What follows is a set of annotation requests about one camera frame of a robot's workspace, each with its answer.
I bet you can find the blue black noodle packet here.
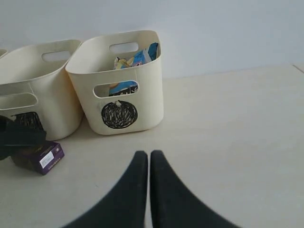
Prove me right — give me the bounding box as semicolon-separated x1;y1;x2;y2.
108;42;159;96

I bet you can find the right cream bin circle mark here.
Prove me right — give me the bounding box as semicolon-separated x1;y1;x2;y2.
66;30;164;135

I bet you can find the middle cream bin square mark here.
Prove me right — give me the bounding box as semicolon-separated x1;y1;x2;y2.
0;39;84;141

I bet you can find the purple drink carton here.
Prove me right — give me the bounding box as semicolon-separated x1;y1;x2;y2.
11;141;65;175

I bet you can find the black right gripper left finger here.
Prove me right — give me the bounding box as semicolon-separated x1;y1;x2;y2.
65;151;148;228

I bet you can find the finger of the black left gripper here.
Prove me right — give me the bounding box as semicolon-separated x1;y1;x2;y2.
0;115;47;160

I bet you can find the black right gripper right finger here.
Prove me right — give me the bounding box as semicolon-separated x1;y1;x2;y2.
150;150;238;228

